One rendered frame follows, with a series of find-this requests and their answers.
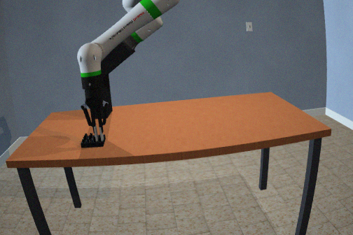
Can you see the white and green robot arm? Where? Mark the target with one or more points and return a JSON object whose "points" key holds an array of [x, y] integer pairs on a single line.
{"points": [[142, 20]]}

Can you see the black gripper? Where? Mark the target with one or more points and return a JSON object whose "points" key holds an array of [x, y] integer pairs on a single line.
{"points": [[93, 99]]}

